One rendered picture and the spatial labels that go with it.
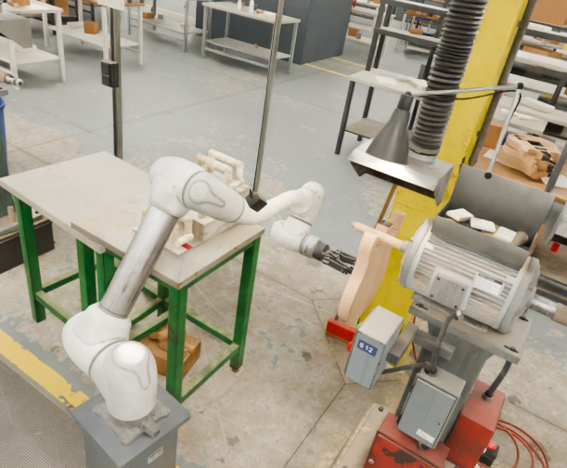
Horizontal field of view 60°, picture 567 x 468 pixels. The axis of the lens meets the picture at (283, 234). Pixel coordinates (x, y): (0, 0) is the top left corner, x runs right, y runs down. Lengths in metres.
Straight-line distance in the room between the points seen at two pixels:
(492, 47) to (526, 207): 0.94
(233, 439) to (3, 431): 1.04
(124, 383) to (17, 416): 1.24
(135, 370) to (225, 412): 1.18
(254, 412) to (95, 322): 1.25
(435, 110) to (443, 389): 0.89
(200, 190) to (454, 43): 0.84
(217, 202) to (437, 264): 0.71
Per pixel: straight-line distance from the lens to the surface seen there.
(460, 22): 1.57
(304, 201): 1.93
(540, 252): 4.29
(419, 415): 1.85
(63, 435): 2.64
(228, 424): 2.64
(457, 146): 2.51
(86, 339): 1.70
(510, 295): 1.59
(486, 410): 1.97
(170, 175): 1.59
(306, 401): 2.79
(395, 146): 1.50
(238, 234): 2.22
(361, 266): 1.75
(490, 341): 1.70
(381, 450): 2.01
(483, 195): 1.68
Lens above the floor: 2.10
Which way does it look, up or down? 31 degrees down
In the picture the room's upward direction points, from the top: 10 degrees clockwise
